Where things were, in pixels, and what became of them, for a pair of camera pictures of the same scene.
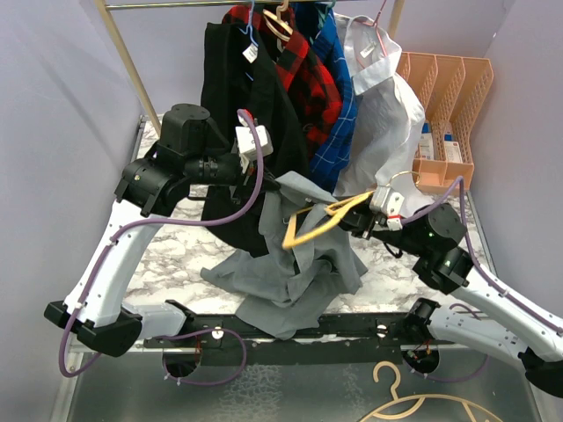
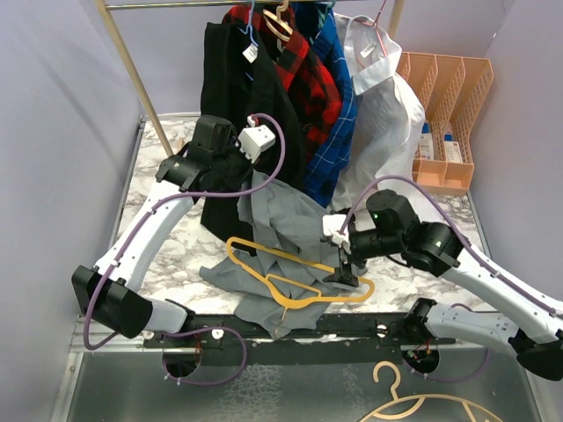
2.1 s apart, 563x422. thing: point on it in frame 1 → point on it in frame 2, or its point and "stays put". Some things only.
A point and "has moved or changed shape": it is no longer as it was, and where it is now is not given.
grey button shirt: x=306 y=257 has moved or changed shape
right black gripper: x=361 y=221 → x=344 y=276
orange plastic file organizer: x=449 y=89 stays put
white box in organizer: x=427 y=147 stays put
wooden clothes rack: x=105 y=6 stays put
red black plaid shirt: x=316 y=97 stays put
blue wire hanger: x=251 y=32 stays put
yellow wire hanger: x=306 y=223 → x=288 y=301
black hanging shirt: x=238 y=73 stays put
